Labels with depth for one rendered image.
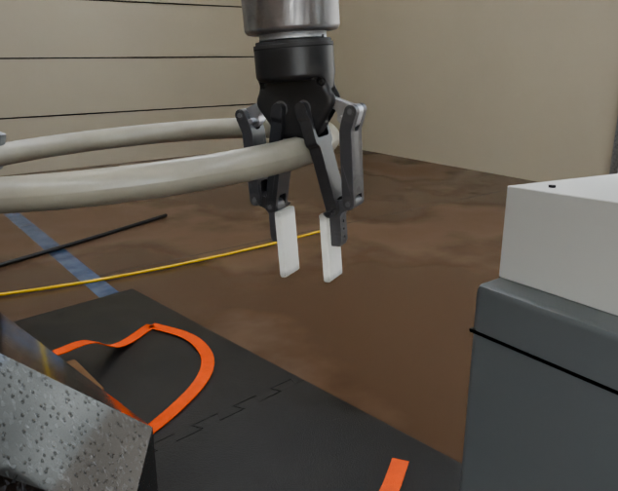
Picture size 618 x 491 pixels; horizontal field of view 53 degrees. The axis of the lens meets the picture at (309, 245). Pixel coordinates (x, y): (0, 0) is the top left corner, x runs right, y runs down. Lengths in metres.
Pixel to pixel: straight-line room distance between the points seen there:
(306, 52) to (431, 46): 5.73
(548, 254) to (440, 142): 5.53
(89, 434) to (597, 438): 0.54
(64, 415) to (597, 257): 0.58
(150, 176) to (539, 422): 0.49
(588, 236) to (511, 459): 0.28
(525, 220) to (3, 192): 0.53
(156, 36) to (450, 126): 2.97
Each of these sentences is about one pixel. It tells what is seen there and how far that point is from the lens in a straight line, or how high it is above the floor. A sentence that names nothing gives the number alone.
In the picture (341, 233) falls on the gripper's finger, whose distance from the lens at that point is 0.61.
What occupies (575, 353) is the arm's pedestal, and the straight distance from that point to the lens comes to 0.70.
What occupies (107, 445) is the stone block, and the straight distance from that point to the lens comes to 0.77.
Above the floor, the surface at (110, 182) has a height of 0.96.
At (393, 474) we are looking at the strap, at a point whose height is 0.02.
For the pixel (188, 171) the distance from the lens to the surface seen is 0.52.
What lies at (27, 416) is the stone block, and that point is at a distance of 0.71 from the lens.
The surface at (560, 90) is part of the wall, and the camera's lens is 5.47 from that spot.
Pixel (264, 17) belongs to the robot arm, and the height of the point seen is 1.08.
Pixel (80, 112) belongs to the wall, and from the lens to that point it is 6.28.
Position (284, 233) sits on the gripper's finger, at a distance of 0.64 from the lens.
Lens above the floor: 1.06
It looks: 17 degrees down
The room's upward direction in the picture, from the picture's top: straight up
